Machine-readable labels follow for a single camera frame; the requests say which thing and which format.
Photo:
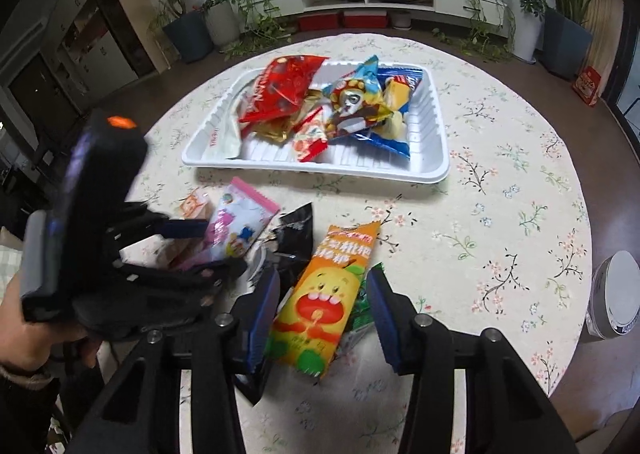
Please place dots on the round table with floral cloth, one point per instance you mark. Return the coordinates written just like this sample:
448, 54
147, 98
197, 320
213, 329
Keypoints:
500, 194

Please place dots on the plant in tall white pot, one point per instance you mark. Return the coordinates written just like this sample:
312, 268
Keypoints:
527, 39

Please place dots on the black snack packet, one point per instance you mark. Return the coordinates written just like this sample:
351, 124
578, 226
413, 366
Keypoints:
295, 234

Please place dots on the gold foil packet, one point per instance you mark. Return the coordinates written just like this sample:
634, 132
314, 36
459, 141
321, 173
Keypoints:
272, 135

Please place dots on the blue cartoon snack packet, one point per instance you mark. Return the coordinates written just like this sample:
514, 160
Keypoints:
350, 99

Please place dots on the small white pot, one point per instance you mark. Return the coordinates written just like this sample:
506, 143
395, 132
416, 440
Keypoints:
401, 20

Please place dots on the white plastic tray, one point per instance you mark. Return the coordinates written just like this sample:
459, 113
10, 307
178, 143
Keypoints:
350, 161

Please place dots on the person's left forearm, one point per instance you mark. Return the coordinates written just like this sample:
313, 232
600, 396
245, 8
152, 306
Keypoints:
25, 409

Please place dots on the white wardrobe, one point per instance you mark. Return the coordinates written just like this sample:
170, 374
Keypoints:
85, 34

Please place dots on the blue packet with yellow cake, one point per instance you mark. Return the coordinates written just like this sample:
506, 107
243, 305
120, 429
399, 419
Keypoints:
400, 94

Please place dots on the pink snack packet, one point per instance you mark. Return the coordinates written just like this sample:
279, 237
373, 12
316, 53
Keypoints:
240, 219

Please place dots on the orange cartoon snack packet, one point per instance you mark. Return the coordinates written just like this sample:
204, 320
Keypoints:
315, 314

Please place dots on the trailing vine plant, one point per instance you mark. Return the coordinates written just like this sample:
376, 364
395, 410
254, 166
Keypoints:
260, 29

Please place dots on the small red white packet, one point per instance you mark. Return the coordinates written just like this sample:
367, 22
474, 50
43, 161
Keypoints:
310, 141

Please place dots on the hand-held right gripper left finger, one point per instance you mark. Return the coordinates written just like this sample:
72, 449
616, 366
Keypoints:
262, 319

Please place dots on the red gift bag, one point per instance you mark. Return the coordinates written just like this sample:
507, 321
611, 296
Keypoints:
586, 86

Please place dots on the plant in white ribbed pot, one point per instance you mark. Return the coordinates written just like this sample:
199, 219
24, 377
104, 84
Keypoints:
222, 24

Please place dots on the beige curtain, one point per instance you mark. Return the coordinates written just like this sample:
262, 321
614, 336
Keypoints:
605, 19

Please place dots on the sliding glass door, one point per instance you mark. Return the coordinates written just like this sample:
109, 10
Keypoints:
630, 99

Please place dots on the person's left hand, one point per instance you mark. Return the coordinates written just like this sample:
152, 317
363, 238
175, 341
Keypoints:
30, 344

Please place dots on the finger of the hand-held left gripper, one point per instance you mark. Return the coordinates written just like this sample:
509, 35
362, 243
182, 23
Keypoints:
170, 278
160, 228

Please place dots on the big-leaf plant grey pot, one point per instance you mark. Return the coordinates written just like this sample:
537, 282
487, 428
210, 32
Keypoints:
565, 44

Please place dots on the long white silver packet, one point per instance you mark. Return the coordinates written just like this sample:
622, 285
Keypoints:
222, 129

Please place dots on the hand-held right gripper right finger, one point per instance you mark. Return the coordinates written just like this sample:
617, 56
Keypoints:
387, 324

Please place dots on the green snack packet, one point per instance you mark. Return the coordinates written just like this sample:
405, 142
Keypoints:
362, 319

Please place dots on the red storage box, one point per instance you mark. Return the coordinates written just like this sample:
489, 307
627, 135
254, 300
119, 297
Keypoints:
366, 20
320, 22

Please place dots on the large red snack bag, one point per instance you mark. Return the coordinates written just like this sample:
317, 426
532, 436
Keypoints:
280, 89

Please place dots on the clear orange-print packet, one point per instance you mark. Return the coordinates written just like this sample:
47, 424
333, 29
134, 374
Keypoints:
192, 204

